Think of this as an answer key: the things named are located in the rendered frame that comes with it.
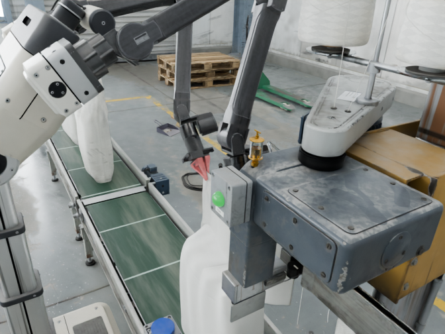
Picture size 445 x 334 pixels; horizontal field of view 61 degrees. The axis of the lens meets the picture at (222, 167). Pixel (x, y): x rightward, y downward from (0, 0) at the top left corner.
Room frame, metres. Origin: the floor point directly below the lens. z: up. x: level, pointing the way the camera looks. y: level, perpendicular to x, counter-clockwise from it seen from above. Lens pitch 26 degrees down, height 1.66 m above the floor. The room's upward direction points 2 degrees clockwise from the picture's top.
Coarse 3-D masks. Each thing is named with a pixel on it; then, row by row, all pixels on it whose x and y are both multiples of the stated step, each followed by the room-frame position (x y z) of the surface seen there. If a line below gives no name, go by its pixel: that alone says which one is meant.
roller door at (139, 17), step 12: (12, 0) 7.08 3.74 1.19; (24, 0) 7.17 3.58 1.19; (48, 0) 7.39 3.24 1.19; (60, 0) 7.50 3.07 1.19; (96, 0) 7.84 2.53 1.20; (12, 12) 7.06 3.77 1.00; (144, 12) 8.34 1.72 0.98; (156, 12) 8.48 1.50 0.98; (120, 24) 8.07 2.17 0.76; (84, 36) 7.68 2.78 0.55; (156, 48) 8.46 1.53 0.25; (168, 48) 8.61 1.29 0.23; (120, 60) 8.01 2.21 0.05; (144, 60) 8.30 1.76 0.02
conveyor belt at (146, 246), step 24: (144, 192) 2.15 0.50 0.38; (96, 216) 1.86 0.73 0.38; (120, 216) 1.87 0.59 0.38; (144, 216) 1.88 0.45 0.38; (120, 240) 1.64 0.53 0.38; (144, 240) 1.65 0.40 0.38; (168, 240) 1.66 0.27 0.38; (120, 264) 1.45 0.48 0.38; (144, 264) 1.46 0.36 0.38; (168, 264) 1.47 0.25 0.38; (144, 288) 1.30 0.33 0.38; (168, 288) 1.31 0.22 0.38; (144, 312) 1.16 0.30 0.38; (168, 312) 1.17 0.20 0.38
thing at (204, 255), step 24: (216, 216) 1.05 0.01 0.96; (192, 240) 1.09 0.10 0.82; (216, 240) 1.03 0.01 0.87; (192, 264) 1.00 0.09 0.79; (216, 264) 0.94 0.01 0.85; (192, 288) 0.98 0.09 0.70; (216, 288) 0.88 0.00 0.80; (288, 288) 0.76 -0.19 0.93; (192, 312) 0.96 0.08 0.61; (216, 312) 0.85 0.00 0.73
